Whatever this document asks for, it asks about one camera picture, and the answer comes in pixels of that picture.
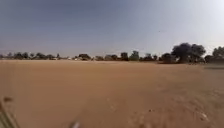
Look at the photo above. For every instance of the row of trees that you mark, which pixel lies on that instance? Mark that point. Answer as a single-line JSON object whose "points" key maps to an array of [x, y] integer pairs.
{"points": [[188, 52]]}

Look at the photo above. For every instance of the robot's own part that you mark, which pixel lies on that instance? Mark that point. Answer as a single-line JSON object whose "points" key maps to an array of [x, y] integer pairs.
{"points": [[75, 125]]}

